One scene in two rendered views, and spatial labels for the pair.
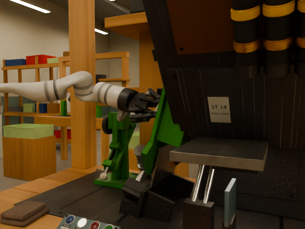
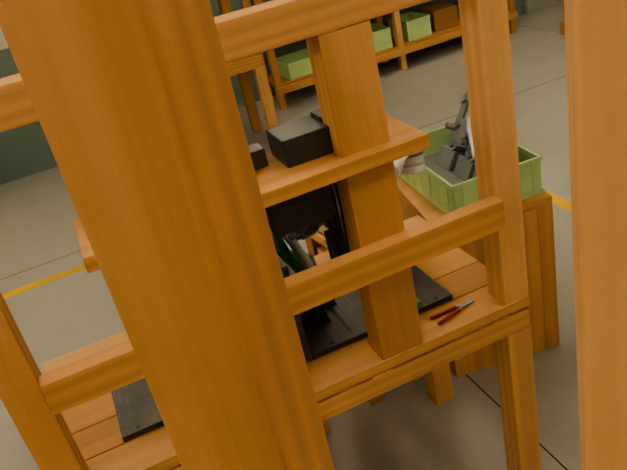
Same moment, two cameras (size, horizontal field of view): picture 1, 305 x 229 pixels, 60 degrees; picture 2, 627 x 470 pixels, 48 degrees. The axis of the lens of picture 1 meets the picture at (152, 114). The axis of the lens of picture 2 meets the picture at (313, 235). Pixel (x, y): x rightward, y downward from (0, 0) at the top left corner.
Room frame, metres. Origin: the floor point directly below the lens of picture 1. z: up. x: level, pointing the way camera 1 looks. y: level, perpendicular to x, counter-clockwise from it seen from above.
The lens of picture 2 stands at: (2.29, -1.29, 2.20)
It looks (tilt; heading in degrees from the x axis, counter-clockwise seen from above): 28 degrees down; 138
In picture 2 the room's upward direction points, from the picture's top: 13 degrees counter-clockwise
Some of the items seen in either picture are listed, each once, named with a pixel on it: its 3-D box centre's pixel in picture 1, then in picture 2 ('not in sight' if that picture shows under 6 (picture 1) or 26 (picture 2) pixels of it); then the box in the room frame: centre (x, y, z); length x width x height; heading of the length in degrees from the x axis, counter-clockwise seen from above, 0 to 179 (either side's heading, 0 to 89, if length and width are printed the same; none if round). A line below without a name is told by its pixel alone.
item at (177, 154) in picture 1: (231, 145); not in sight; (0.62, -0.19, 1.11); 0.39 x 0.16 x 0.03; 154
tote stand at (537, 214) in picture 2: not in sight; (469, 256); (0.65, 1.15, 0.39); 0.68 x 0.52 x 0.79; 144
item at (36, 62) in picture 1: (43, 101); not in sight; (6.61, 2.72, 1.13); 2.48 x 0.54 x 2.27; 65
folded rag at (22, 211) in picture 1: (25, 212); not in sight; (0.70, 0.35, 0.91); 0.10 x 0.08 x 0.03; 162
